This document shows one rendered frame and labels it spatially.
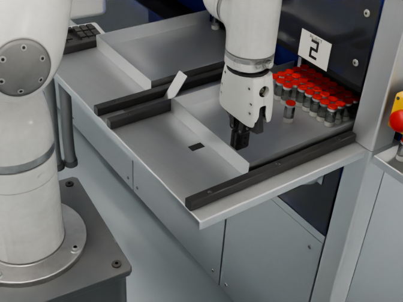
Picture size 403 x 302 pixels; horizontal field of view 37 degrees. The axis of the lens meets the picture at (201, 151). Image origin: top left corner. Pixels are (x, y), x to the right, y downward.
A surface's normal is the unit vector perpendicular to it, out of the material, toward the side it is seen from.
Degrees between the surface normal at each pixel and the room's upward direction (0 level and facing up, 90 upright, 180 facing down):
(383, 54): 90
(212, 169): 0
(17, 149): 86
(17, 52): 74
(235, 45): 90
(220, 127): 0
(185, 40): 0
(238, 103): 92
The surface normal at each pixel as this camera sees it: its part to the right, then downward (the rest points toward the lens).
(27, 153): 0.60, 0.48
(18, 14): 0.55, 0.06
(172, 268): 0.05, -0.80
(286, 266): -0.82, 0.30
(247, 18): -0.32, 0.55
